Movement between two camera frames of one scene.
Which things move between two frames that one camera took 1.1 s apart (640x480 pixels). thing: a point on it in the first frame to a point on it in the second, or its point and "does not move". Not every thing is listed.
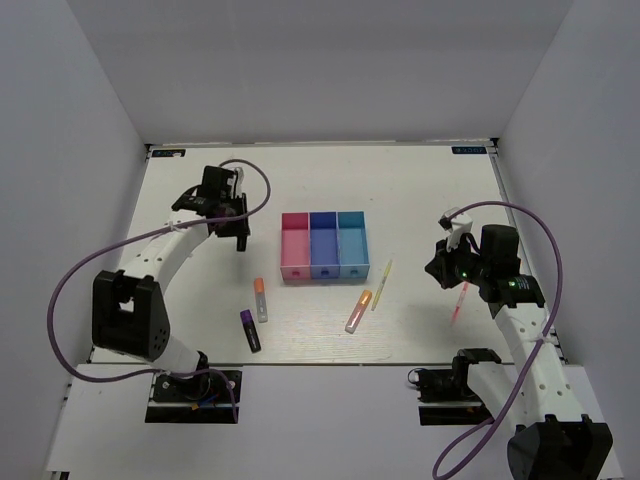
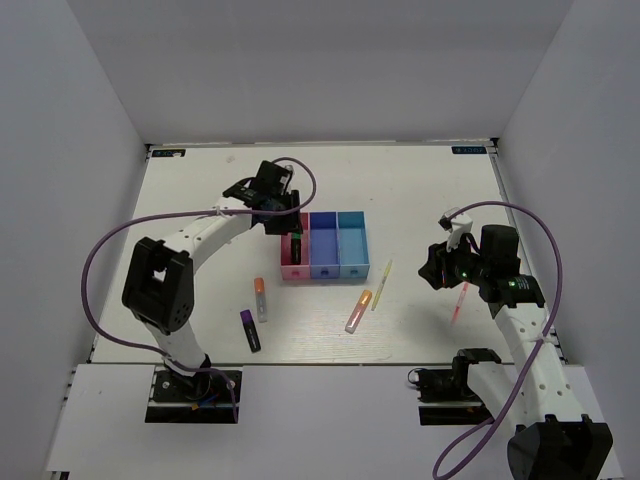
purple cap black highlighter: x=250 y=331 does not move
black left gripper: x=240 y=229 to x=291 y=224
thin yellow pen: x=383 y=283 does not move
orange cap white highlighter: x=262 y=311 does not move
